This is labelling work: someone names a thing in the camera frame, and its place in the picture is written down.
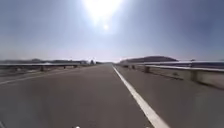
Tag dark distant hill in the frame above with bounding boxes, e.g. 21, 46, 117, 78
119, 55, 179, 64

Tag white painted line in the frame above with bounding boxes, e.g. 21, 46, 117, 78
111, 65, 171, 128

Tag grey asphalt road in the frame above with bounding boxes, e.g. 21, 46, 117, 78
0, 63, 224, 128

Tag metal guardrail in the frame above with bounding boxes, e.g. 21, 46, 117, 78
120, 62, 224, 90
0, 62, 88, 73

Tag low distant hills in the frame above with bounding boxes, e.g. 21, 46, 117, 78
0, 58, 88, 65

